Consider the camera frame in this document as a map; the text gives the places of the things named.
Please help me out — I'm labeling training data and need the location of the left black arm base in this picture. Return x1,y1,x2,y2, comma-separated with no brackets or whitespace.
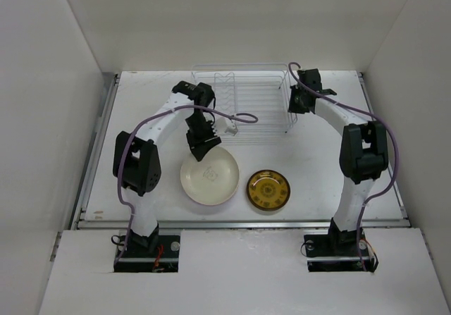
111,228,181,273

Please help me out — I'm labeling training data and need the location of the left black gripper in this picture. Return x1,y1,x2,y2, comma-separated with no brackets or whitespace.
185,112,221,161

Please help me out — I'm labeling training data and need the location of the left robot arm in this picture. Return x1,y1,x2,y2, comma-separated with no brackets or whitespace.
113,81,221,257

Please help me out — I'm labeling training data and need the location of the white wire dish rack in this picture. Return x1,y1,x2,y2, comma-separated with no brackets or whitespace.
192,63,297,145

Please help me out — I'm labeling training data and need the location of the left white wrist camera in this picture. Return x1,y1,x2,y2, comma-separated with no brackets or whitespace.
214,117,238,137

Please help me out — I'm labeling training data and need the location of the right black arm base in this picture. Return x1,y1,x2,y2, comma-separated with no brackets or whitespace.
302,233,379,273

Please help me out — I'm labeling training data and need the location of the tan plate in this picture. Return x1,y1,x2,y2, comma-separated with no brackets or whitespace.
180,147,240,192

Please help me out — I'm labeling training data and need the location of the pink plastic plate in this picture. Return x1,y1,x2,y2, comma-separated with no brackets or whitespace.
185,187,237,206

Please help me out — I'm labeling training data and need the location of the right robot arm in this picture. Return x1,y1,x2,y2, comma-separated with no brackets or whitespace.
288,63,388,254

